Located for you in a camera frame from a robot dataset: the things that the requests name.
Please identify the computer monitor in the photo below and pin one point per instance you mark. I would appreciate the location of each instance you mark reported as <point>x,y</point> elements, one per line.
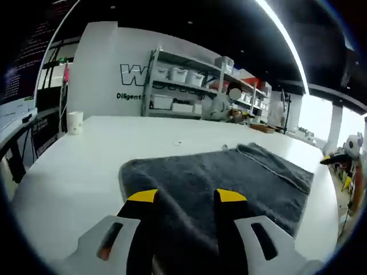
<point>25,57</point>

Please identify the group of white storage bins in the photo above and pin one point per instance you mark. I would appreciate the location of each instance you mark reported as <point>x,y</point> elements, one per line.
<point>179,74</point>

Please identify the grey metal shelf unit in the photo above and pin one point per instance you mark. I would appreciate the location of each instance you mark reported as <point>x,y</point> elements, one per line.
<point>172,113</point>

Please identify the wooden tray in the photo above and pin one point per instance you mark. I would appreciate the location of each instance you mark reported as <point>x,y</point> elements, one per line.
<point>263,128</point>

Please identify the black sign board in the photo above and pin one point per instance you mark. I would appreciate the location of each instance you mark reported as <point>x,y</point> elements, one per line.
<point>43,134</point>

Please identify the flat white tag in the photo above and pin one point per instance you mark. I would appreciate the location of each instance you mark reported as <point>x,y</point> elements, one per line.
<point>177,142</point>

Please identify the white side desk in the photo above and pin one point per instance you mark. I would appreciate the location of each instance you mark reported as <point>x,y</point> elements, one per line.
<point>14,114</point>

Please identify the grey plush towel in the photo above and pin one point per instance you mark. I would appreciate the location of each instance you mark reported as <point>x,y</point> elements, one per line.
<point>200,172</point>

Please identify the white paper cup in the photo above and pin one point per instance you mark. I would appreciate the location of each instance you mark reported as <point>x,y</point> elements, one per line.
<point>75,123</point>

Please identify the ceiling light strip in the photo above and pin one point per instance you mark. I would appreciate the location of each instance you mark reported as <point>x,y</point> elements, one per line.
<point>285,35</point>

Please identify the black stand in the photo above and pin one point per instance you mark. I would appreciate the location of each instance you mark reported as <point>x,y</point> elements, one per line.
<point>287,120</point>

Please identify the pink flag on pole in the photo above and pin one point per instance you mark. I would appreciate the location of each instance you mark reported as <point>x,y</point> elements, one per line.
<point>66,74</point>

